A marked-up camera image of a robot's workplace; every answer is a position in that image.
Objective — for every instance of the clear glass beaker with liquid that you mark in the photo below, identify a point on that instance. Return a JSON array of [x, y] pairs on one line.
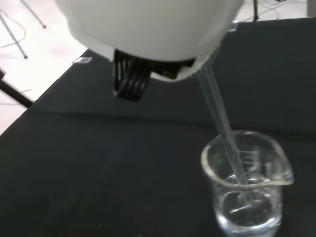
[[212, 172]]

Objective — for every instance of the black tripod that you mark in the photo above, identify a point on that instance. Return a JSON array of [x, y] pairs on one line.
[[14, 93]]

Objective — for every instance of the clear tape piece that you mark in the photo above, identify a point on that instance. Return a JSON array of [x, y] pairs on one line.
[[233, 26], [83, 60]]

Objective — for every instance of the grey metal stand legs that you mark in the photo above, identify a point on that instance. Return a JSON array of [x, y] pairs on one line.
[[14, 37]]

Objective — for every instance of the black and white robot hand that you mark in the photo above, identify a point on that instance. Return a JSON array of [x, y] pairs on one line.
[[148, 32]]

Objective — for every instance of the black bench cloth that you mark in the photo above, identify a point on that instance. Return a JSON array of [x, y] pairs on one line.
[[98, 160]]

